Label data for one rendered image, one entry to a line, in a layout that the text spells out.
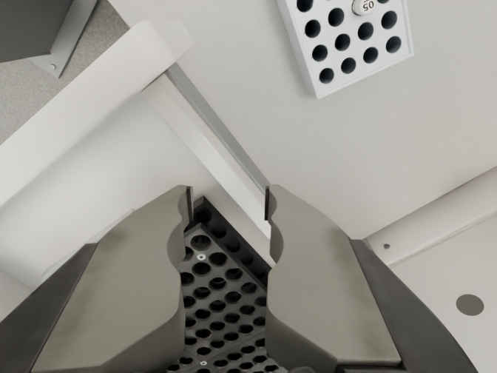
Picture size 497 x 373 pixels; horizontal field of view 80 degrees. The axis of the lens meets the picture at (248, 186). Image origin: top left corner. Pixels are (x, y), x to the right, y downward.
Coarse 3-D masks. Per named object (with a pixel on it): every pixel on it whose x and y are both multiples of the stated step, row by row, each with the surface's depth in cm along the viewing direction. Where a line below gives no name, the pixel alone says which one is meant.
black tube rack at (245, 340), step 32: (192, 224) 22; (224, 224) 22; (224, 256) 24; (256, 256) 24; (192, 288) 21; (224, 288) 21; (256, 288) 22; (192, 320) 23; (224, 320) 23; (256, 320) 24; (192, 352) 24; (224, 352) 25; (256, 352) 25
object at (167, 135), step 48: (144, 96) 15; (192, 96) 18; (96, 144) 22; (144, 144) 22; (192, 144) 16; (48, 192) 24; (96, 192) 24; (144, 192) 24; (240, 192) 18; (0, 240) 25; (48, 240) 26; (0, 288) 26
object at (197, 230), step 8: (200, 224) 19; (192, 232) 19; (200, 232) 19; (208, 232) 19; (184, 240) 19; (192, 240) 19; (216, 240) 19; (192, 248) 19; (200, 248) 19; (208, 248) 19; (192, 256) 20; (184, 264) 20
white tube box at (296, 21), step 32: (288, 0) 22; (320, 0) 22; (352, 0) 22; (384, 0) 23; (288, 32) 25; (320, 32) 23; (352, 32) 23; (384, 32) 24; (320, 64) 24; (352, 64) 25; (384, 64) 25; (320, 96) 25
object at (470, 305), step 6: (468, 294) 29; (456, 300) 29; (462, 300) 29; (468, 300) 29; (474, 300) 28; (480, 300) 28; (456, 306) 29; (462, 306) 28; (468, 306) 28; (474, 306) 28; (480, 306) 28; (462, 312) 28; (468, 312) 28; (474, 312) 28; (480, 312) 27
